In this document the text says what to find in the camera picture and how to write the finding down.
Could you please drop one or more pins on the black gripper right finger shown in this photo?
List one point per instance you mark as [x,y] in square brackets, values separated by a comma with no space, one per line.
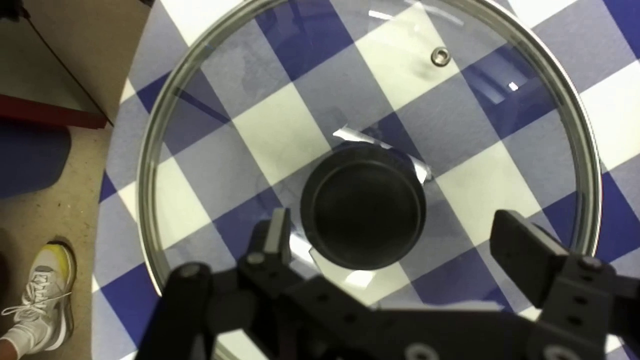
[535,261]

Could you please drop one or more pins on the glass lid with black knob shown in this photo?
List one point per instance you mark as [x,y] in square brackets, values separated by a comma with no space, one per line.
[363,206]

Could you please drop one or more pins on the blue white checkered tablecloth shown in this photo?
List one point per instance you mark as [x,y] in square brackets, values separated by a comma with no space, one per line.
[275,97]

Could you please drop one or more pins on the white sneaker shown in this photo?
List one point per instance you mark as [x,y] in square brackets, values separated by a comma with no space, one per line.
[42,314]

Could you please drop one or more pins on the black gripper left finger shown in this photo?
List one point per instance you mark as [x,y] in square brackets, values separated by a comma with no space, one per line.
[276,240]

